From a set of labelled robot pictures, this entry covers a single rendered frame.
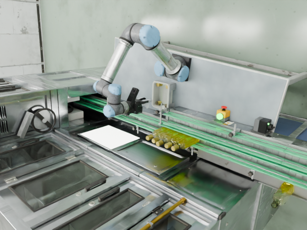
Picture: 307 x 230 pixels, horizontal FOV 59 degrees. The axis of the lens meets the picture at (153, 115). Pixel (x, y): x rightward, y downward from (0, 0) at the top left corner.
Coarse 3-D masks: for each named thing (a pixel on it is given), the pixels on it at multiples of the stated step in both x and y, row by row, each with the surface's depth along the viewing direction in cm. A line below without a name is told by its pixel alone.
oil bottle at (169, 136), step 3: (174, 132) 201; (177, 132) 201; (165, 135) 196; (168, 135) 195; (171, 135) 195; (174, 135) 196; (177, 135) 198; (168, 138) 192; (171, 138) 193; (168, 141) 192
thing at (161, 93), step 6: (168, 84) 214; (156, 90) 228; (162, 90) 228; (168, 90) 215; (156, 96) 230; (162, 96) 230; (168, 96) 216; (162, 102) 231; (168, 102) 218; (162, 108) 224
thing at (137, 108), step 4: (136, 100) 175; (140, 100) 175; (128, 104) 168; (136, 104) 174; (140, 104) 175; (132, 108) 174; (136, 108) 173; (140, 108) 177; (128, 112) 171; (132, 112) 176; (136, 112) 174; (140, 112) 177
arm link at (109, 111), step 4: (108, 104) 160; (120, 104) 162; (104, 108) 160; (108, 108) 158; (112, 108) 158; (116, 108) 160; (120, 108) 163; (104, 112) 161; (108, 112) 158; (112, 112) 158; (116, 112) 161; (120, 112) 163; (108, 116) 159; (112, 116) 161
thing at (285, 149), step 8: (168, 112) 211; (184, 120) 195; (192, 120) 195; (208, 128) 183; (216, 128) 182; (224, 128) 183; (240, 136) 170; (248, 136) 171; (264, 144) 160; (272, 144) 162; (288, 152) 151; (296, 152) 152; (304, 152) 152
